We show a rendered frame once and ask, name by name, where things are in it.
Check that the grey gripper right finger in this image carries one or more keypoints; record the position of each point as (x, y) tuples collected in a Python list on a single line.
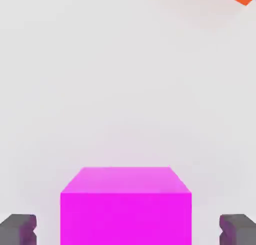
[(240, 229)]

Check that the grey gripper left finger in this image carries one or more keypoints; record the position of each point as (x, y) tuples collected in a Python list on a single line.
[(14, 229)]

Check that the small magenta cube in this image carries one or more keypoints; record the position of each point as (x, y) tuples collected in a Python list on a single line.
[(126, 213)]

